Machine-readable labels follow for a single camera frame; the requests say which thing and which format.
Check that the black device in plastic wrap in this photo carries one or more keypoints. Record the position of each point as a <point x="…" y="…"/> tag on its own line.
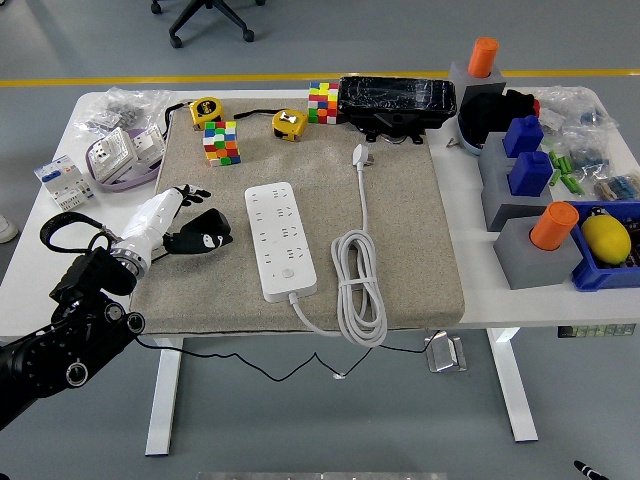
<point x="395" y="100"/>

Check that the clear bag with resistors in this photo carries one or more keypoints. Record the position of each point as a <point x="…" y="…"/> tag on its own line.
<point x="620" y="187"/>

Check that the light blue dish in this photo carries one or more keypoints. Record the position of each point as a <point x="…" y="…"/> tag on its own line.
<point x="470" y="145"/>

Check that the white power strip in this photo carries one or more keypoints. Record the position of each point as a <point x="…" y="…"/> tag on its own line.
<point x="280" y="240"/>

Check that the yellow tape measure black label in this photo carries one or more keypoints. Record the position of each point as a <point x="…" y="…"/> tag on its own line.
<point x="206" y="110"/>

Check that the clear bag with white parts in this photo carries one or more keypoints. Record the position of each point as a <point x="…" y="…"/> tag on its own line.
<point x="580" y="107"/>

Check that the clear bag with grey parts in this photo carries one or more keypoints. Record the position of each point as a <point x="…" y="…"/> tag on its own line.
<point x="115" y="112"/>

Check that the blue plastic bin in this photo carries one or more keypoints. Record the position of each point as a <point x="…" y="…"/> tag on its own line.
<point x="600" y="280"/>

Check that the table control panel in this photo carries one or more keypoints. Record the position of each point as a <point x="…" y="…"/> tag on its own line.
<point x="595" y="331"/>

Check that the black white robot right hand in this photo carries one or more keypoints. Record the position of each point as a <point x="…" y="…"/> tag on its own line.
<point x="589" y="471"/>

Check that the black office chair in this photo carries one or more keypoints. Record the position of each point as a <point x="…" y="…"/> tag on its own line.
<point x="210" y="15"/>

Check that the black power adapter plug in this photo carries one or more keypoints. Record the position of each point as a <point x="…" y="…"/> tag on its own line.
<point x="207" y="222"/>

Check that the clear bag with blue parts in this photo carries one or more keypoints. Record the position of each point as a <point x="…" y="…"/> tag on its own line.
<point x="590" y="160"/>

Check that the tall colourful puzzle cube stack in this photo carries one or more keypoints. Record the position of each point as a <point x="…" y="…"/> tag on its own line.
<point x="222" y="145"/>

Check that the small red object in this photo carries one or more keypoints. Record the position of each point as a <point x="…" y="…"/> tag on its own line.
<point x="536" y="107"/>

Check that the grey block with hole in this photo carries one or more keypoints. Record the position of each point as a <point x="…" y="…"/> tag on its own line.
<point x="492" y="82"/>
<point x="500" y="205"/>
<point x="530" y="270"/>
<point x="492" y="150"/>

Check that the orange cylinder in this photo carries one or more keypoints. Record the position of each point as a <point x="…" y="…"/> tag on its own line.
<point x="552" y="225"/>
<point x="482" y="57"/>

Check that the white shoe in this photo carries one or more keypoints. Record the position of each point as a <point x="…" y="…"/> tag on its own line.
<point x="7" y="229"/>

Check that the white table leg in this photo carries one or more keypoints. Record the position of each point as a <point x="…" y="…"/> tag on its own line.
<point x="515" y="400"/>
<point x="165" y="400"/>

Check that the silver metal pedal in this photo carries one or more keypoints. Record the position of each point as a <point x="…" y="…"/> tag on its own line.
<point x="445" y="355"/>

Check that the yellow lemon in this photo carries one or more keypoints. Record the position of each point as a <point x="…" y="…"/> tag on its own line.
<point x="605" y="240"/>

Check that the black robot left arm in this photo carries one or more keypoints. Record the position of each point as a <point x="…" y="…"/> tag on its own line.
<point x="75" y="330"/>

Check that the white circuit breaker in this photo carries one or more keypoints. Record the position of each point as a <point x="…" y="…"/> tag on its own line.
<point x="65" y="182"/>

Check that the blue plastic block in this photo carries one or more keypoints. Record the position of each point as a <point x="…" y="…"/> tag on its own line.
<point x="522" y="137"/>
<point x="530" y="175"/>

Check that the grey-brown mat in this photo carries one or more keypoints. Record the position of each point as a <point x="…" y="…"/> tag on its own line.
<point x="400" y="225"/>

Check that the yellow tape measure chrome clip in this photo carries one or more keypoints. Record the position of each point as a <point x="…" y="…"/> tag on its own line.
<point x="290" y="124"/>

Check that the black cloth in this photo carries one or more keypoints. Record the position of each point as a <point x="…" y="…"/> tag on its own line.
<point x="480" y="115"/>

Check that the white wall socket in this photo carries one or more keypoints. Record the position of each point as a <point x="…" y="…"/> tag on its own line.
<point x="147" y="145"/>
<point x="112" y="152"/>

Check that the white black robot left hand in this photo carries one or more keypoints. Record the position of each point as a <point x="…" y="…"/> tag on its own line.
<point x="150" y="220"/>

